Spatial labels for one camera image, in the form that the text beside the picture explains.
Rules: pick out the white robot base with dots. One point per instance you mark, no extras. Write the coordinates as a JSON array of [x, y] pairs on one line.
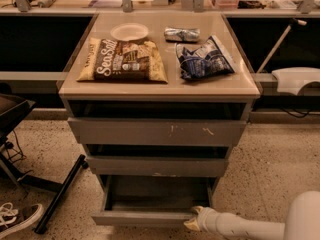
[[292, 80]]

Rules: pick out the grey bottom drawer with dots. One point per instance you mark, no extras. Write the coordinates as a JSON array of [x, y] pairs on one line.
[[152, 201]]

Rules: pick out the white paper plate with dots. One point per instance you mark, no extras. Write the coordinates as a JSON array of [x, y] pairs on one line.
[[129, 31]]

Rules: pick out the grey top drawer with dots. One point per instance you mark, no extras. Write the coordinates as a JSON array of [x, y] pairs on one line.
[[162, 132]]

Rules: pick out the white rod with black tip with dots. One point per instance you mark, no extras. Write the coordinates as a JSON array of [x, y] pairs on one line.
[[293, 22]]

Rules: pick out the blue crumpled chip bag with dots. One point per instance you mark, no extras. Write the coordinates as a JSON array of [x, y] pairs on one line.
[[205, 62]]

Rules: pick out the brown sea salt chip bag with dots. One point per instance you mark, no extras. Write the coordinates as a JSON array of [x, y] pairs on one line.
[[112, 60]]

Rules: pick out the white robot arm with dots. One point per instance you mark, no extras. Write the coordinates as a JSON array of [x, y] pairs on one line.
[[302, 222]]

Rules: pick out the grey drawer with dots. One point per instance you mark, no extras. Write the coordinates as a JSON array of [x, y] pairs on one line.
[[152, 201], [159, 167], [162, 132]]

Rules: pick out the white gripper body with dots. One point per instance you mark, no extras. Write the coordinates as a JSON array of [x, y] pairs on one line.
[[211, 218]]

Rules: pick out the crushed silver can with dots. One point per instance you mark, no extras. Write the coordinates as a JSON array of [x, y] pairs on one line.
[[182, 35]]

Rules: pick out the grey drawer cabinet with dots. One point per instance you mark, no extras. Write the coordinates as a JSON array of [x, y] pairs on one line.
[[220, 98]]

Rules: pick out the grey middle drawer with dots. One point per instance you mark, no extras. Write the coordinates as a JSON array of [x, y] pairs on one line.
[[159, 167]]

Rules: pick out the black and white sneaker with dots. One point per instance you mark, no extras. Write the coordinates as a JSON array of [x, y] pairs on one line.
[[13, 219]]

